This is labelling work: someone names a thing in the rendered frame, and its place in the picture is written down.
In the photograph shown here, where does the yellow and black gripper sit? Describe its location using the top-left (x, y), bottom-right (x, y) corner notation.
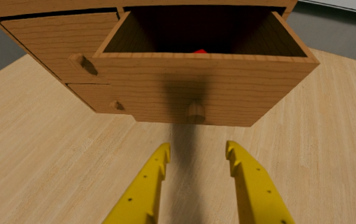
top-left (101, 140), bottom-right (296, 224)

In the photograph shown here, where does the brown wooden chest of drawers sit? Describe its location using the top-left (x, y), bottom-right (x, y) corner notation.
top-left (0, 0), bottom-right (298, 113)

